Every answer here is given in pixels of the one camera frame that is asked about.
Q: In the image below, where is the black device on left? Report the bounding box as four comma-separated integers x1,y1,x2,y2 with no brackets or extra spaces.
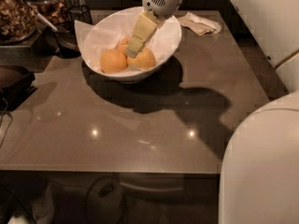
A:
0,65,36,110

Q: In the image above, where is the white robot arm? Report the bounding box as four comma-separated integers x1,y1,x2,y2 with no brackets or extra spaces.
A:
218,0,299,224

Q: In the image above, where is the large glass snack jar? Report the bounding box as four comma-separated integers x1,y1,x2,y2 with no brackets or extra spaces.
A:
0,0,36,45

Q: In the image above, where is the black cable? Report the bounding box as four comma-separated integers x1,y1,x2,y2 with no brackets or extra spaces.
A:
0,98,13,147

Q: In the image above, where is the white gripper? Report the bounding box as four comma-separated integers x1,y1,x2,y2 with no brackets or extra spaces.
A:
125,0,183,58

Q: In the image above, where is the folded beige napkin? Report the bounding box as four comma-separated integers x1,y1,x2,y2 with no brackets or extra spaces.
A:
178,12,222,35

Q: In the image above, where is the orange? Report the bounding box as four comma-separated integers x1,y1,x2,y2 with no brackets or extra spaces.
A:
100,49,127,73
117,36,131,55
127,48,155,70

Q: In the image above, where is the black wire cup holder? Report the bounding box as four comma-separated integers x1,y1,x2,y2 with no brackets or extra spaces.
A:
68,5,93,24

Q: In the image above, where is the white scoop handle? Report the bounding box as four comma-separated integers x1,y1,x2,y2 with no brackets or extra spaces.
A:
29,7,58,32

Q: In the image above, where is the white oval bowl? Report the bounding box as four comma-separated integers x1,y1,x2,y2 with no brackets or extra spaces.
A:
76,6,182,83

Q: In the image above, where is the white paper liner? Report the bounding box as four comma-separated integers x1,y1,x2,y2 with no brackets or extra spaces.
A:
74,9,180,77

